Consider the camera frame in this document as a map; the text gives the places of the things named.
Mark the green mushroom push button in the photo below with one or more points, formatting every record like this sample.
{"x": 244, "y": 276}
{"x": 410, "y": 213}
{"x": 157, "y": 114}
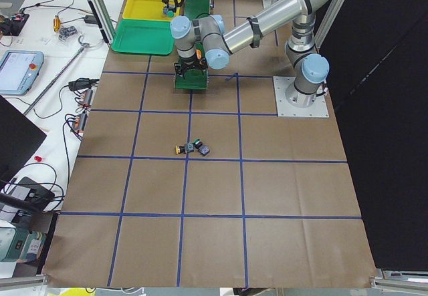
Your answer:
{"x": 197, "y": 143}

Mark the yellow plastic tray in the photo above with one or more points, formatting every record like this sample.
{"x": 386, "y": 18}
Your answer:
{"x": 147, "y": 10}

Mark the green conveyor belt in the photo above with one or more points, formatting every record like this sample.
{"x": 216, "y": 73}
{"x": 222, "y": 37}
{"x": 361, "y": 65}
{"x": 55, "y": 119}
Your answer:
{"x": 194, "y": 79}

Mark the green plastic tray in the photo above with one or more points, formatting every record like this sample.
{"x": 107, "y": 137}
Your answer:
{"x": 143, "y": 37}

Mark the black power adapter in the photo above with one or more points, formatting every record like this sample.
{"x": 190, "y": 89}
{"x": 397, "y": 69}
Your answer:
{"x": 90, "y": 19}

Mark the yellow push button upper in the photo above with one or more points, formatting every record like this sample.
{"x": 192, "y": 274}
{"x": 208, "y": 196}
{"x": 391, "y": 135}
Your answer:
{"x": 185, "y": 149}

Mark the teach pendant tablet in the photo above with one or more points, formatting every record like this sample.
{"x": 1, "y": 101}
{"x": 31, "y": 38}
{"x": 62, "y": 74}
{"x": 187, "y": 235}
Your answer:
{"x": 19, "y": 70}

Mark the black monitor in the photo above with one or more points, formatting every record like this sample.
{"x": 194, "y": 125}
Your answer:
{"x": 20, "y": 138}

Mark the aluminium frame post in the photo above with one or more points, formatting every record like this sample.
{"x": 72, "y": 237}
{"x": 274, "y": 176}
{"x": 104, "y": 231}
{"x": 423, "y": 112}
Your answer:
{"x": 103, "y": 20}

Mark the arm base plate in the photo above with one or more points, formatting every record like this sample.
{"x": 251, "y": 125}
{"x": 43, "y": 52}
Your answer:
{"x": 292, "y": 104}

